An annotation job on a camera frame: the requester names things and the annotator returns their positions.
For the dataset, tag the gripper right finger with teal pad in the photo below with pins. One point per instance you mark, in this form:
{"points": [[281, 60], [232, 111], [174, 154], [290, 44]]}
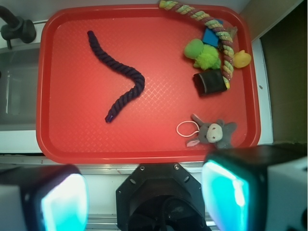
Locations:
{"points": [[261, 188]]}

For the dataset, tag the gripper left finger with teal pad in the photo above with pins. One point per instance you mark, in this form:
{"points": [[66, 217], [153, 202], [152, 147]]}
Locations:
{"points": [[45, 198]]}

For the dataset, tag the gray plush donkey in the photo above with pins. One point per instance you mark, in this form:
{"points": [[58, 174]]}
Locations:
{"points": [[219, 133]]}

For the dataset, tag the white elastic loop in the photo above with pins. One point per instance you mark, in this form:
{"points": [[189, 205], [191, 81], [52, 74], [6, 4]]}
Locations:
{"points": [[187, 129]]}

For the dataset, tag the black curved block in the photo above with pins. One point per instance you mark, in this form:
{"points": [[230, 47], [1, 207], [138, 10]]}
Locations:
{"points": [[209, 82]]}

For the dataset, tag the yellow rubber duck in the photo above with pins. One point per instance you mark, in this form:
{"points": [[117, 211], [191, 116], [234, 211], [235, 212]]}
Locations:
{"points": [[241, 59]]}

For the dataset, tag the metal sink basin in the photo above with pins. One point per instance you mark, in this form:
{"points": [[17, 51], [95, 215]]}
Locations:
{"points": [[18, 89]]}

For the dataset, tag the red plastic tray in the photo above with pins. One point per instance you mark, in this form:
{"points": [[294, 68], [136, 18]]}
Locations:
{"points": [[76, 90]]}

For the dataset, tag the green fuzzy plush toy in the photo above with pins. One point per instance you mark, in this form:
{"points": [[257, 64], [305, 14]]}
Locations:
{"points": [[204, 56]]}

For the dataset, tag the blue block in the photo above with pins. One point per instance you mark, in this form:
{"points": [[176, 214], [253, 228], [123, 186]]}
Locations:
{"points": [[210, 37]]}

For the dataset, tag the black octagonal mount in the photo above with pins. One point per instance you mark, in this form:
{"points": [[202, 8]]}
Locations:
{"points": [[160, 197]]}

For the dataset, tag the multicolour braided rope toy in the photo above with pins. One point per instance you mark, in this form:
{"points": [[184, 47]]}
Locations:
{"points": [[225, 47]]}

